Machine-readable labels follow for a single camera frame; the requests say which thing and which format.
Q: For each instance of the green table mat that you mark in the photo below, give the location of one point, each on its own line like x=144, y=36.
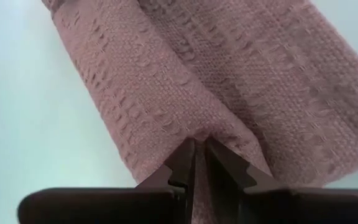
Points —
x=26, y=109

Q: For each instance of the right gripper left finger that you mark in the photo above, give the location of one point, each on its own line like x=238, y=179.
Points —
x=104, y=207

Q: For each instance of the grey woven towel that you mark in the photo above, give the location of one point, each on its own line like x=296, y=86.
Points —
x=228, y=62

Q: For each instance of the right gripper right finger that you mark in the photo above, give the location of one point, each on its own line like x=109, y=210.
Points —
x=291, y=207

